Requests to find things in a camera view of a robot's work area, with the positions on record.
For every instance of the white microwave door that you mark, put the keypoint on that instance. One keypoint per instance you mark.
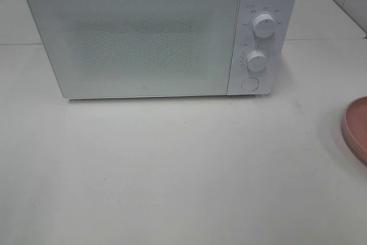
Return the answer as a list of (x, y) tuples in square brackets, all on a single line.
[(137, 48)]

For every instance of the pink round plate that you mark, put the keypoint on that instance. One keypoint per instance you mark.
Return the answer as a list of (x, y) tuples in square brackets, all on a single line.
[(354, 128)]

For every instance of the round white door button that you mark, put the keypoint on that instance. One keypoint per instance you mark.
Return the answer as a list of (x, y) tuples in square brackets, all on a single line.
[(250, 85)]

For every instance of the white upper power knob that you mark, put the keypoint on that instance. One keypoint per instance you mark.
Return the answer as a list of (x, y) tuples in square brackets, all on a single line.
[(263, 24)]

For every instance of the white lower timer knob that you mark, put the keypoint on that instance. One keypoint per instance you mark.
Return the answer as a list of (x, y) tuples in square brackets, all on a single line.
[(256, 61)]

